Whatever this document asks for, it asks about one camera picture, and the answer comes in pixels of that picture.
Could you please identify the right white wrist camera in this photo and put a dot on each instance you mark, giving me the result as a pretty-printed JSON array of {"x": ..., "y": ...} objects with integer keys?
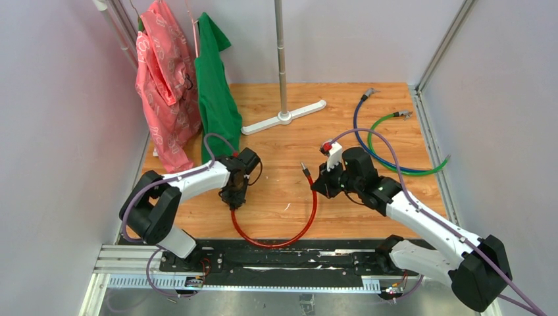
[{"x": 333, "y": 151}]

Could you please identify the green t-shirt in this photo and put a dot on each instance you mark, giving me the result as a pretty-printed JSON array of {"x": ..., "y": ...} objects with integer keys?
[{"x": 218, "y": 109}]

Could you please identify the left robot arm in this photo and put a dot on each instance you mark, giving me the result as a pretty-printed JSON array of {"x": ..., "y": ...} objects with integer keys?
[{"x": 150, "y": 210}]

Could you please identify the pink patterned garment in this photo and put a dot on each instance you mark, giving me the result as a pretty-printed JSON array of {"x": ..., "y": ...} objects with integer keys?
[{"x": 167, "y": 85}]

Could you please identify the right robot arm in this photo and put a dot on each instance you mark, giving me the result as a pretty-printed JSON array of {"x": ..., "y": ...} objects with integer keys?
[{"x": 475, "y": 268}]

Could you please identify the aluminium frame rail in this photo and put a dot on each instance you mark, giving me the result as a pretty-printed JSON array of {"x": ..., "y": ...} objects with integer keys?
[{"x": 126, "y": 280}]

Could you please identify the white clothes rack stand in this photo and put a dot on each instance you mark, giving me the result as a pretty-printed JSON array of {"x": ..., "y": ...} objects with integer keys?
[{"x": 284, "y": 116}]

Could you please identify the blue cable lock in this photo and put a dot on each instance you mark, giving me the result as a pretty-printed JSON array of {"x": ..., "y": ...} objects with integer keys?
[{"x": 368, "y": 145}]

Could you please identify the red cable lock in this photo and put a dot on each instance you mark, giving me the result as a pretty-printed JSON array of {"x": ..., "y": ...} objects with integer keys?
[{"x": 280, "y": 206}]

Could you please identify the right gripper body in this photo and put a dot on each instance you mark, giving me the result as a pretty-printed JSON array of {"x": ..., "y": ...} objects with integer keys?
[{"x": 335, "y": 181}]

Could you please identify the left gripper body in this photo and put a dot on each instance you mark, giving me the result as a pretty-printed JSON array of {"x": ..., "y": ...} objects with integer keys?
[{"x": 235, "y": 195}]

